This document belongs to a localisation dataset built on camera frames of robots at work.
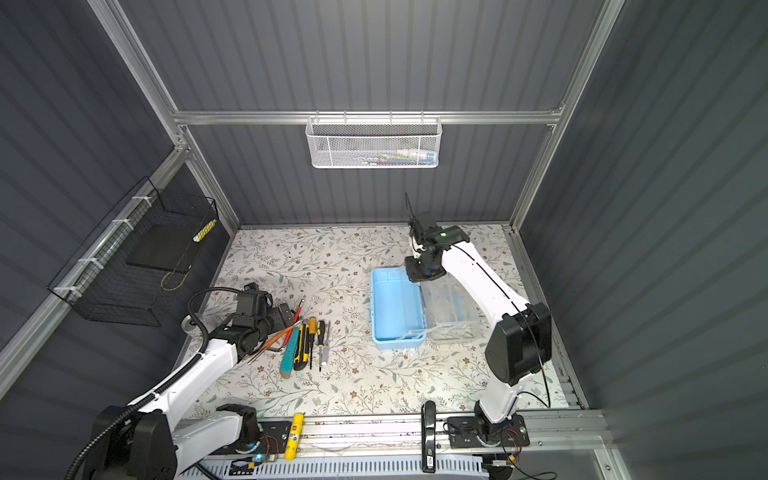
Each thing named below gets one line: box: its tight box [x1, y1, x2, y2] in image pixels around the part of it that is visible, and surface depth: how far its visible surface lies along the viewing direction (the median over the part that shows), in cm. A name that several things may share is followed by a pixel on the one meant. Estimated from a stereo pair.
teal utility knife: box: [280, 326, 300, 379], surface depth 88 cm
